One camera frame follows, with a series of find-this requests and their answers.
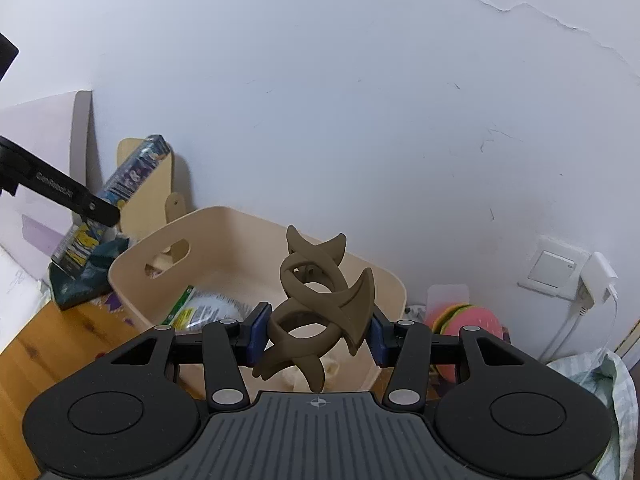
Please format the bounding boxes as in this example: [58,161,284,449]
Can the light wooden phone stand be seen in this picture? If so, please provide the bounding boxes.
[117,137,191,273]

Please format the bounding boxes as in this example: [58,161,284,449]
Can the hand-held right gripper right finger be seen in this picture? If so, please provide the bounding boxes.
[367,312,548,411]

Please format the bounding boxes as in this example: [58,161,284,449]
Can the white plug-in charger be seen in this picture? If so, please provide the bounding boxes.
[575,251,619,312]

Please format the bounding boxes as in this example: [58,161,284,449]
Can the beige plastic storage bin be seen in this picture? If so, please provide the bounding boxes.
[109,205,407,392]

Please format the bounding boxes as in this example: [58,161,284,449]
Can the lilac headboard panel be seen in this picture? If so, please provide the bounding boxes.
[0,90,97,281]

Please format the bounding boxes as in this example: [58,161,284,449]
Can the dark green tissue pack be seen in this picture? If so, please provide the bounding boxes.
[49,237,132,311]

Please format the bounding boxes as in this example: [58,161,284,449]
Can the colourful snack packet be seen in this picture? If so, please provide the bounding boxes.
[50,134,171,281]

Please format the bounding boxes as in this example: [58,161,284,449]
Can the pink burger toy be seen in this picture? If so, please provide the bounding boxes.
[430,302,507,386]

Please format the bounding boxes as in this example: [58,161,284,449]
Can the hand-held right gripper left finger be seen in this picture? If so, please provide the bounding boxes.
[97,302,273,411]

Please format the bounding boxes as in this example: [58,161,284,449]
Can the white charger cable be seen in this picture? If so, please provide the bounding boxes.
[542,285,621,363]

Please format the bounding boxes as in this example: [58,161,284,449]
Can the white green-edged packet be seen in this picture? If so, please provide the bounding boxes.
[167,285,254,334]

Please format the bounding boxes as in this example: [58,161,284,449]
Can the wooden desktop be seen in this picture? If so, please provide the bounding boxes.
[0,290,211,480]

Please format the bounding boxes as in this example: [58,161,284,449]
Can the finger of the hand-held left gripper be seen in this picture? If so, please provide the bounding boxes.
[0,135,121,227]
[0,34,20,82]

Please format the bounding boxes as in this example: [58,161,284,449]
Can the pale green striped cloth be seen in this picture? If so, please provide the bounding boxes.
[545,350,637,480]

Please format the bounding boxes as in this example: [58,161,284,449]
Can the brown hair claw clip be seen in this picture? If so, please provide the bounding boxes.
[252,225,376,391]

